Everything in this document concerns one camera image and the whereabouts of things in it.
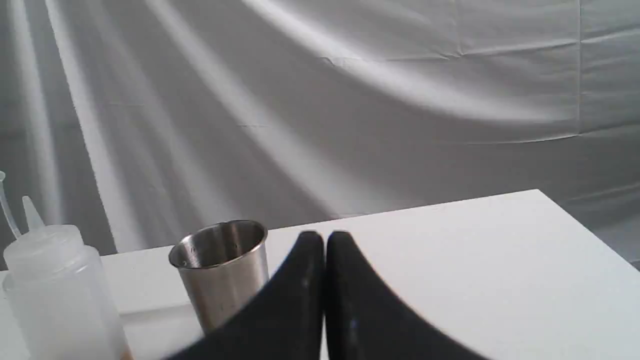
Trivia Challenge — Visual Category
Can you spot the grey fabric backdrop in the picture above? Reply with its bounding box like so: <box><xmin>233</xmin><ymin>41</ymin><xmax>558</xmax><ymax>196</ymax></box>
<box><xmin>0</xmin><ymin>0</ymin><xmax>640</xmax><ymax>264</ymax></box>

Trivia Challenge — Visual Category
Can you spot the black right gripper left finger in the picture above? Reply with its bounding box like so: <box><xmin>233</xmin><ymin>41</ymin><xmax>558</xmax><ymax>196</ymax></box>
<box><xmin>172</xmin><ymin>231</ymin><xmax>325</xmax><ymax>360</ymax></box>

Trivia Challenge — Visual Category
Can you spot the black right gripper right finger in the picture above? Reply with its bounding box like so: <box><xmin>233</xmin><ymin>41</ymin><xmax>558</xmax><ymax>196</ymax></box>
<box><xmin>326</xmin><ymin>231</ymin><xmax>482</xmax><ymax>360</ymax></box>

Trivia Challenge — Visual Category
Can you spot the white plastic tray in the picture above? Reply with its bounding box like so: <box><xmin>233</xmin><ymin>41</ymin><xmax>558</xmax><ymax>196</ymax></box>
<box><xmin>0</xmin><ymin>302</ymin><xmax>211</xmax><ymax>360</ymax></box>

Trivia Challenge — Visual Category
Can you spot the translucent squeeze bottle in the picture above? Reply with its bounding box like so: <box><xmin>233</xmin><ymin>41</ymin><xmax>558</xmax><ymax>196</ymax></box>
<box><xmin>0</xmin><ymin>189</ymin><xmax>133</xmax><ymax>360</ymax></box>

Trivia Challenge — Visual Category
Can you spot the stainless steel cup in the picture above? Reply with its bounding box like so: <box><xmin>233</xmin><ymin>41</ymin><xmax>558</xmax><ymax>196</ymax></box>
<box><xmin>167</xmin><ymin>219</ymin><xmax>270</xmax><ymax>334</ymax></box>

